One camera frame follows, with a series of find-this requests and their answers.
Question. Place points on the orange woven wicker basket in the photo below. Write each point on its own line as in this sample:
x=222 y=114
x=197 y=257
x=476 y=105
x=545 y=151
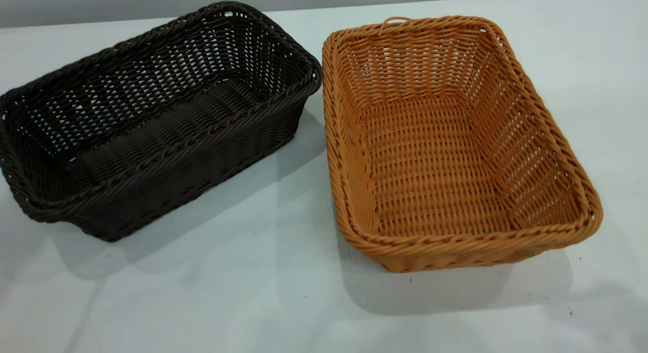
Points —
x=430 y=165

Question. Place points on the black woven wicker basket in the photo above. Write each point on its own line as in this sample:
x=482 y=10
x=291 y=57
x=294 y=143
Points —
x=152 y=155

